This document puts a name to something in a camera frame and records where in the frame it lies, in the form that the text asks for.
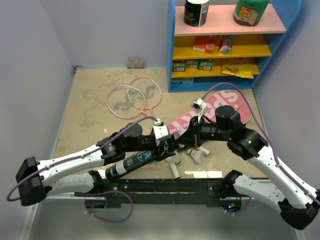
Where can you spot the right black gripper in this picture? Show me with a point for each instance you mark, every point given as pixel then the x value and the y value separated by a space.
pixel 193 136

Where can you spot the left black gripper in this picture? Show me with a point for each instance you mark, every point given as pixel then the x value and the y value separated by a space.
pixel 164 152

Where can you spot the white shuttlecock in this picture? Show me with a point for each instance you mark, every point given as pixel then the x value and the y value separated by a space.
pixel 174 159
pixel 197 155

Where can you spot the black shuttlecock tube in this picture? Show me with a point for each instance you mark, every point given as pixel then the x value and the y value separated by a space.
pixel 130 164

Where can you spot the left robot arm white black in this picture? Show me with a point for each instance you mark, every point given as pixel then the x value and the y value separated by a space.
pixel 129 149

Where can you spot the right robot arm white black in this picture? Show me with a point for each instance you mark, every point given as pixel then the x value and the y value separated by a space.
pixel 297 202

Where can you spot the pink badminton racket right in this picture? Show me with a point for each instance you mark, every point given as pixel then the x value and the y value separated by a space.
pixel 150 89

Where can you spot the pink badminton racket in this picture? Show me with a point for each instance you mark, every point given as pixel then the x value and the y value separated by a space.
pixel 126 102
pixel 150 89

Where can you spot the pink badminton racket left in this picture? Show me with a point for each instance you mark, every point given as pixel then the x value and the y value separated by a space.
pixel 126 102

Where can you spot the green box right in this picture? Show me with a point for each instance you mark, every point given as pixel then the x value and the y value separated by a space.
pixel 206 64

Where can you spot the green box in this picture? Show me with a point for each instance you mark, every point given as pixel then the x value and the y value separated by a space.
pixel 206 64
pixel 192 63
pixel 179 65

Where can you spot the green box middle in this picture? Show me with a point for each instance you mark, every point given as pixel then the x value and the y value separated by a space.
pixel 192 63

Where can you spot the green box left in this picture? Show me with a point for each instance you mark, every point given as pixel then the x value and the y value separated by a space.
pixel 179 65

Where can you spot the yellow snack bag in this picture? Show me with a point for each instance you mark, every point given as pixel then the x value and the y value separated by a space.
pixel 238 70

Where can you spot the blue shelf unit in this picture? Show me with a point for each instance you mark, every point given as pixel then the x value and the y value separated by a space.
pixel 234 46

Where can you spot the orange box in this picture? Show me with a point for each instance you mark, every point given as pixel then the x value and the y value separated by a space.
pixel 204 43

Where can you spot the silver brown pouch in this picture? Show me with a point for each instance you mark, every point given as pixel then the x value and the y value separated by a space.
pixel 226 44

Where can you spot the black white can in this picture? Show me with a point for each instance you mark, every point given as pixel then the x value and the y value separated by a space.
pixel 195 12

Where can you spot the green brown jar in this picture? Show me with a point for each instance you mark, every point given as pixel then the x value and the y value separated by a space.
pixel 249 12

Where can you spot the white racket handle right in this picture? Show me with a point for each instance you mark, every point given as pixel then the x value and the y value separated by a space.
pixel 205 151

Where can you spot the white racket handle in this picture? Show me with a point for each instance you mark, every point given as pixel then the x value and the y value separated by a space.
pixel 205 151
pixel 174 169

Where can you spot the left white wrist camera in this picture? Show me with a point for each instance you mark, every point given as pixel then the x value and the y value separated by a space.
pixel 160 130

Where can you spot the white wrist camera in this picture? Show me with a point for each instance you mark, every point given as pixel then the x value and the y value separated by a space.
pixel 160 130
pixel 200 106

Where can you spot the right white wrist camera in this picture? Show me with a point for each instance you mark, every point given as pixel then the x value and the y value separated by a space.
pixel 200 106

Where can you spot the white racket handle front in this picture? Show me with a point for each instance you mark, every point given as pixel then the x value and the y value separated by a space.
pixel 174 169

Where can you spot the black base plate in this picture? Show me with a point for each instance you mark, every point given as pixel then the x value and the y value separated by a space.
pixel 182 191

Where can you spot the brown wall block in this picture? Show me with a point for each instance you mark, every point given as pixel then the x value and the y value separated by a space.
pixel 135 63

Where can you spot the aluminium rail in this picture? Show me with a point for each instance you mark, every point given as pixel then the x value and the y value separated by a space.
pixel 72 196

